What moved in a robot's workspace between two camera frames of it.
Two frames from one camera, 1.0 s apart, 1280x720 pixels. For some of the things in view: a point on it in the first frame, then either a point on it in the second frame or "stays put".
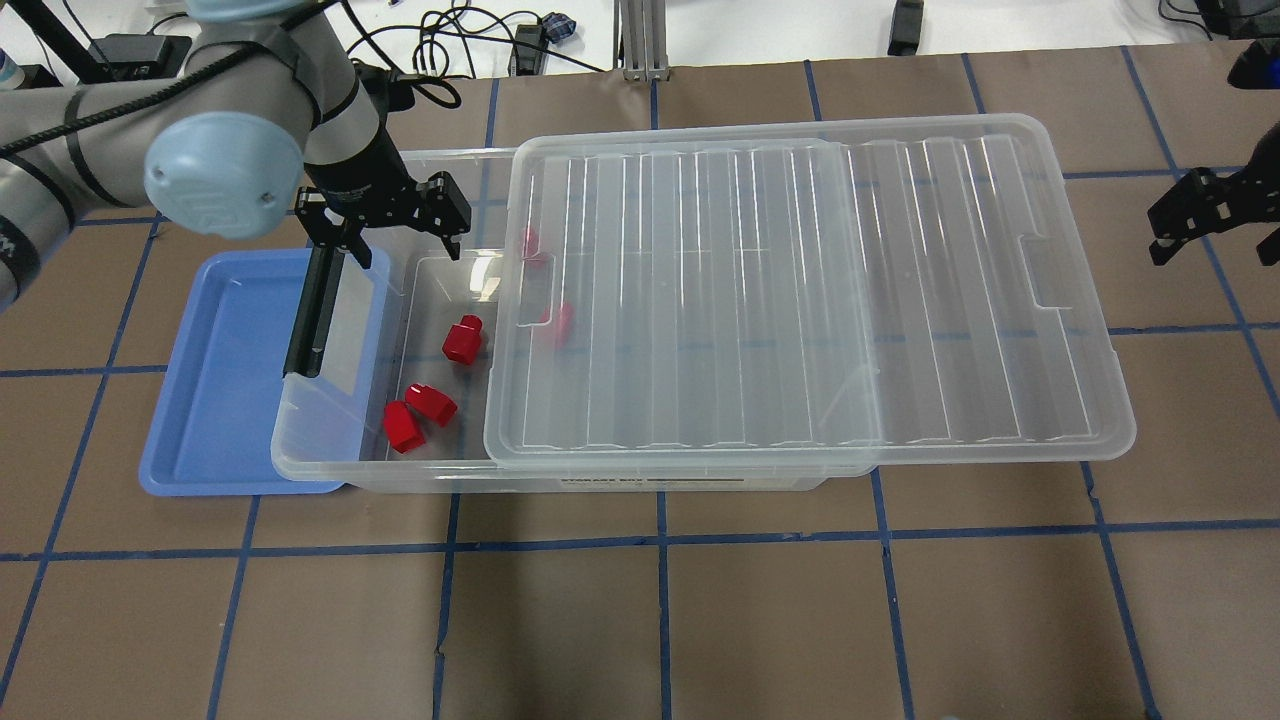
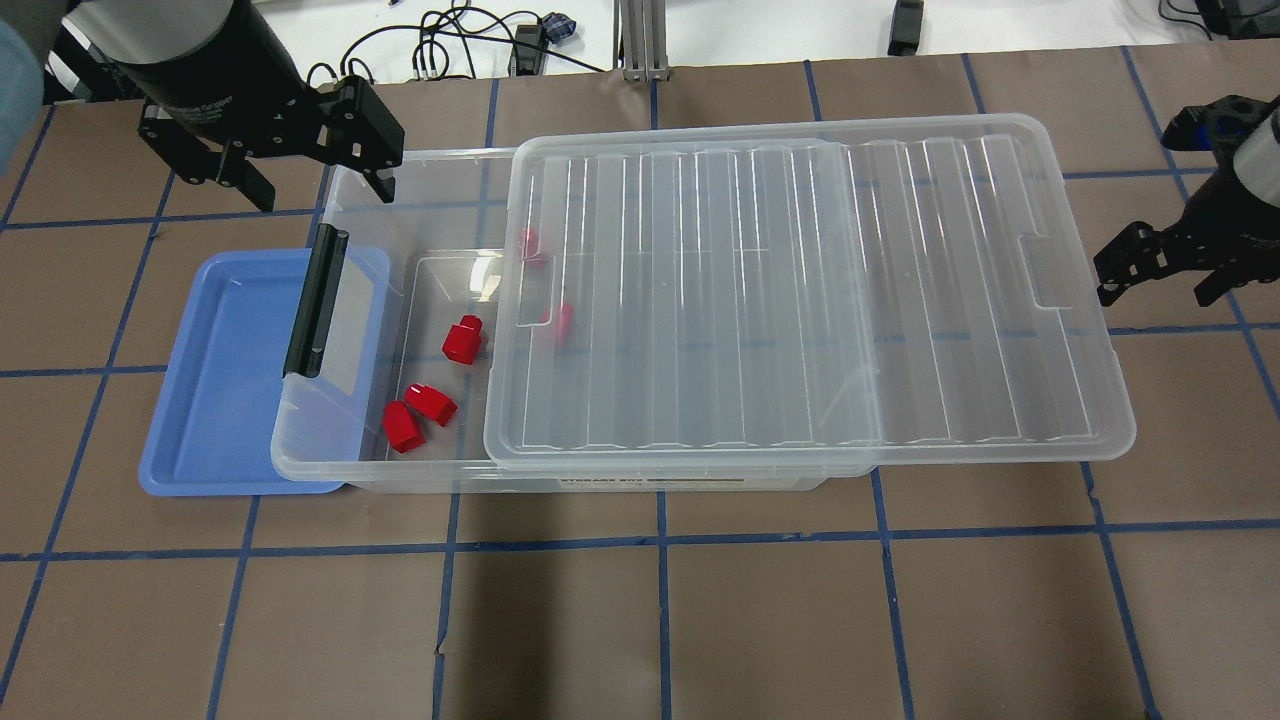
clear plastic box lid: (795, 290) stays put
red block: (463, 340) stays put
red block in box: (560, 319) stays put
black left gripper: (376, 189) → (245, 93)
